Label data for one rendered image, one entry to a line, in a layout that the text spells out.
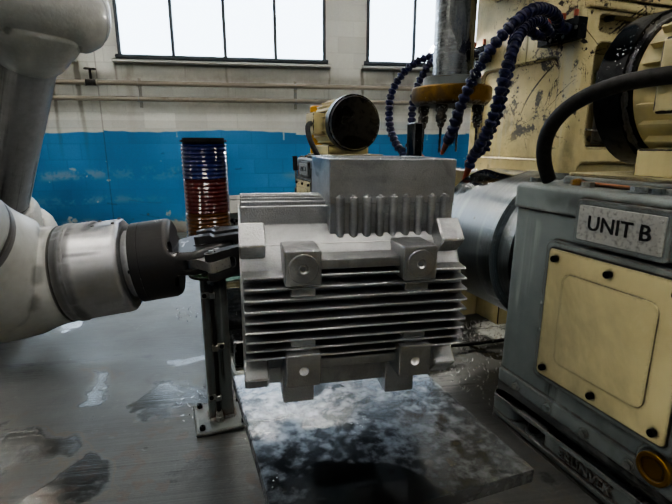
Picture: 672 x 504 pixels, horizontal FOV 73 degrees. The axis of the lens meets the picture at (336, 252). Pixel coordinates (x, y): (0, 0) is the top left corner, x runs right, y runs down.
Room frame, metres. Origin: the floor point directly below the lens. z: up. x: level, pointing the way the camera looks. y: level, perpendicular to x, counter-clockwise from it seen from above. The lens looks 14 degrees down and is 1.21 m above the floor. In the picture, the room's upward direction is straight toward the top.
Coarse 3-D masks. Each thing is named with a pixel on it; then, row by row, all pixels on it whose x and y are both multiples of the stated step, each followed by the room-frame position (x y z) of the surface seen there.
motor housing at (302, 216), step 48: (288, 240) 0.39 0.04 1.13; (336, 240) 0.40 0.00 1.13; (384, 240) 0.40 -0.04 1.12; (432, 240) 0.41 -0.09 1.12; (288, 288) 0.35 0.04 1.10; (336, 288) 0.37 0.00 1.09; (384, 288) 0.38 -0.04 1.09; (432, 288) 0.38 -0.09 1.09; (288, 336) 0.36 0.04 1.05; (336, 336) 0.36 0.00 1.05; (384, 336) 0.38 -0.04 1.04; (432, 336) 0.38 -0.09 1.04
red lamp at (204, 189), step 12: (192, 180) 0.59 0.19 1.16; (204, 180) 0.59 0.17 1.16; (216, 180) 0.59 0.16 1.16; (192, 192) 0.59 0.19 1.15; (204, 192) 0.59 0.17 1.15; (216, 192) 0.59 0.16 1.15; (228, 192) 0.62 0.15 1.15; (192, 204) 0.59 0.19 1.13; (204, 204) 0.59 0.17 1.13; (216, 204) 0.59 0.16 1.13; (228, 204) 0.61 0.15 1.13
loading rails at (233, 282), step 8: (232, 280) 0.95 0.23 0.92; (232, 288) 0.84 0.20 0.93; (240, 288) 0.85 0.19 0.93; (232, 296) 0.84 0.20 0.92; (240, 296) 0.85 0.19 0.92; (472, 296) 1.05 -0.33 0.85; (232, 304) 0.84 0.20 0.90; (240, 304) 0.85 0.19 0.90; (464, 304) 1.04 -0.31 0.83; (472, 304) 1.05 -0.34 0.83; (232, 312) 0.84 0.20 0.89; (240, 312) 0.85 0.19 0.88; (464, 312) 1.04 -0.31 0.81; (472, 312) 1.05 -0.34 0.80; (232, 320) 0.84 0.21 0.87; (240, 320) 0.84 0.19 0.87; (232, 328) 0.84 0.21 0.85; (240, 328) 0.84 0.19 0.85
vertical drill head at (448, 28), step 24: (456, 0) 1.05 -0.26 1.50; (456, 24) 1.05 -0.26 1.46; (456, 48) 1.05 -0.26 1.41; (432, 72) 1.10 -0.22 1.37; (456, 72) 1.05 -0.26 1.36; (432, 96) 1.03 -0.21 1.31; (456, 96) 1.01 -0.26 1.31; (480, 96) 1.02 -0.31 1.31; (480, 120) 1.07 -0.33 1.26; (456, 144) 1.15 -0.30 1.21
